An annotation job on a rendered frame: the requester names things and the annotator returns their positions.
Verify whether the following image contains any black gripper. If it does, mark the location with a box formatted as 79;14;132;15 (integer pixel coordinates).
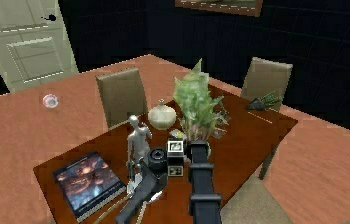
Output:
93;147;169;224

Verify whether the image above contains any cream round vase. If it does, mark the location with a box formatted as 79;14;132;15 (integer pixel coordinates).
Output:
147;98;178;131

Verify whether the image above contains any green leafy house plant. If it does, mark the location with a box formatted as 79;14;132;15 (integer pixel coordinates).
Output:
172;58;231;158

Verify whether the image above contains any dark picture book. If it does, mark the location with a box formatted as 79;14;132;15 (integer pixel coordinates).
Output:
52;151;128;224

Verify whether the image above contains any silver human figure statue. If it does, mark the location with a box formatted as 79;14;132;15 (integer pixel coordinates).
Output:
125;114;153;195

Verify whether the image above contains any pink white ball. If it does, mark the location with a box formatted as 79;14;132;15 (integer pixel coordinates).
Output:
42;93;60;110

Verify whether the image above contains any brown wooden dining table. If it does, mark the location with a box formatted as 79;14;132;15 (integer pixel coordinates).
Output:
32;84;299;224

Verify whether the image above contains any pale panelled room door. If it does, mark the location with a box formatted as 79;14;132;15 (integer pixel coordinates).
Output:
0;0;80;95

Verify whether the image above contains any small dark green plant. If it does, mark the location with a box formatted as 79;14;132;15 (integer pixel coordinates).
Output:
245;91;284;113

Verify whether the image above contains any black door handle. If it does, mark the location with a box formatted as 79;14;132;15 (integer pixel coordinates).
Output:
40;13;58;24

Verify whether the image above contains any beige dining chair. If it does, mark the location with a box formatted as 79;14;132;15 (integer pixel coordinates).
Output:
240;56;294;113
95;66;150;130

